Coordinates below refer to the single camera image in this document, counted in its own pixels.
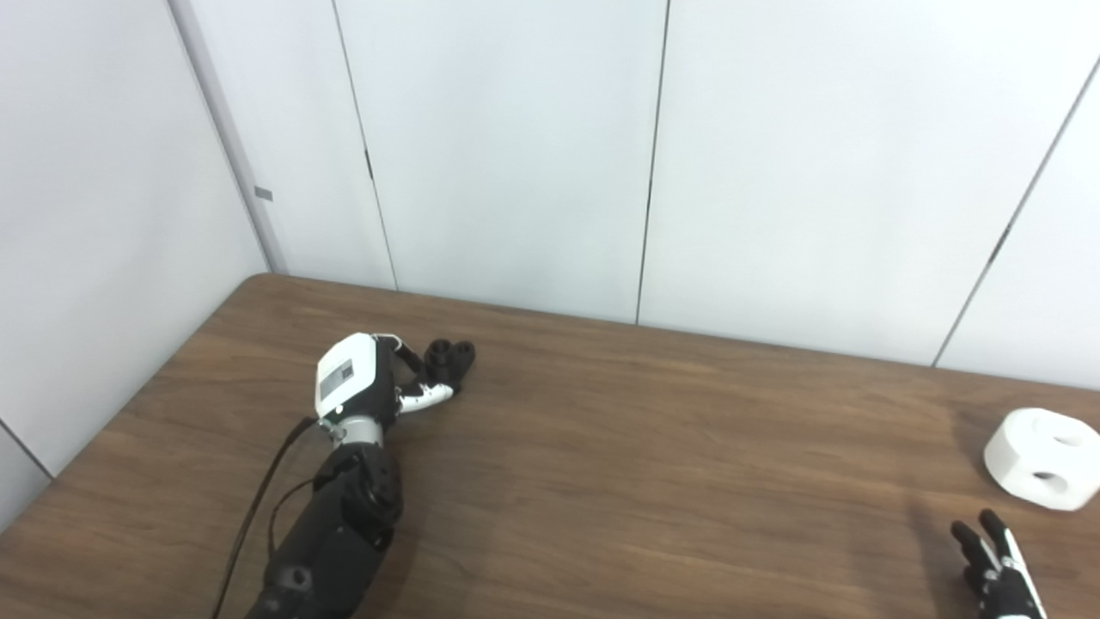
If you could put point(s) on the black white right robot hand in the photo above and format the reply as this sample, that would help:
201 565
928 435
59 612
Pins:
1001 585

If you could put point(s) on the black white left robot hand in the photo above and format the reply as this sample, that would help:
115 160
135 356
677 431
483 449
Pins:
348 378

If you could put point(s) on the black plastic holder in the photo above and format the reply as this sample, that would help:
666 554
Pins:
451 361

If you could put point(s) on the round white plastic piece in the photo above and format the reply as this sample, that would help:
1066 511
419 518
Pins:
1023 443

